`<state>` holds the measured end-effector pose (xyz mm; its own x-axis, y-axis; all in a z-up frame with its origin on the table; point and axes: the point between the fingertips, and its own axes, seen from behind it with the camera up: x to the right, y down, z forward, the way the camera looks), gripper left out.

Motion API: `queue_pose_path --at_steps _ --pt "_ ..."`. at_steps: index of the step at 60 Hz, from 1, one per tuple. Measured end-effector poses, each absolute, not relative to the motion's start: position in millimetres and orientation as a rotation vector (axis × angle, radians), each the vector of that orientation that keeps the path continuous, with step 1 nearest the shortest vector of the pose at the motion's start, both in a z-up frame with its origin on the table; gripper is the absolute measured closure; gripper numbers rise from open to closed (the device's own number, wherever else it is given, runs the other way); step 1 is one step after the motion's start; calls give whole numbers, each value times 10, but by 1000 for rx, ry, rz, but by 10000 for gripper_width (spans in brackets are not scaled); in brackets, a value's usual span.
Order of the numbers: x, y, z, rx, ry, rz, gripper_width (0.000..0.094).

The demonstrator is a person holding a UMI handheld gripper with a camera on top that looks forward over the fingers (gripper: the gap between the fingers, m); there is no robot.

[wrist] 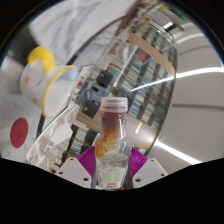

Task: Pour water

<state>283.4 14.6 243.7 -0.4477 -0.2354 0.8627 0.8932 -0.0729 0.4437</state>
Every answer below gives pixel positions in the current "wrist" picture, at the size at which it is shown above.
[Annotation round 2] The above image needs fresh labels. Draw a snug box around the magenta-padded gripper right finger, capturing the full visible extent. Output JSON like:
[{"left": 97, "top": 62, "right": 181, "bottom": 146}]
[{"left": 126, "top": 146, "right": 168, "bottom": 189}]

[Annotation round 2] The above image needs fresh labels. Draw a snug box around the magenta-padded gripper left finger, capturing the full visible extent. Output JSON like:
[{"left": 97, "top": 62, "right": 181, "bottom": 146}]
[{"left": 54, "top": 145, "right": 99, "bottom": 189}]

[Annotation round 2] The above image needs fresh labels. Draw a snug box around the dark grey building model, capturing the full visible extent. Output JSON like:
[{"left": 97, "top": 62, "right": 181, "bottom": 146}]
[{"left": 74, "top": 69, "right": 114, "bottom": 119}]

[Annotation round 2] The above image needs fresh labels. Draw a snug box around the tall narrow library bookshelf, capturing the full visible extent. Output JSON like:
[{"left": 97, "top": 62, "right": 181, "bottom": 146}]
[{"left": 66, "top": 124, "right": 101, "bottom": 158}]

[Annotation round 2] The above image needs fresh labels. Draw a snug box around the ceiling light strip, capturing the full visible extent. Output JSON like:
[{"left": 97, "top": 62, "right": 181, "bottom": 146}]
[{"left": 155, "top": 140, "right": 203, "bottom": 165}]

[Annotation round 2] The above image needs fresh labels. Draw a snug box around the flat round red coaster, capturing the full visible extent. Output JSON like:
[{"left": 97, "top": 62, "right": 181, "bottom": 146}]
[{"left": 9, "top": 117, "right": 29, "bottom": 149}]

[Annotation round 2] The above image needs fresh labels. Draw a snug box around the clear plastic drink bottle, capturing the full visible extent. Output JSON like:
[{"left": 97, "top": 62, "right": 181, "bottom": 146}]
[{"left": 94, "top": 96, "right": 132, "bottom": 191}]

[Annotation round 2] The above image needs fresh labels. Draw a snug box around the white city block model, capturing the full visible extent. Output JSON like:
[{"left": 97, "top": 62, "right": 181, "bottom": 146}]
[{"left": 26, "top": 106, "right": 83, "bottom": 171}]

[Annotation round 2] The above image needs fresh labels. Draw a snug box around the long curved library bookshelf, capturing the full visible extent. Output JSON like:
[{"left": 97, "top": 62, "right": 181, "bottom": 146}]
[{"left": 96, "top": 3, "right": 178, "bottom": 131}]

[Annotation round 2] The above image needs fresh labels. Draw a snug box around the white mug with yellow handle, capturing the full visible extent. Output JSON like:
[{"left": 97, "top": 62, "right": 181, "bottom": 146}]
[{"left": 19, "top": 45, "right": 80, "bottom": 119}]

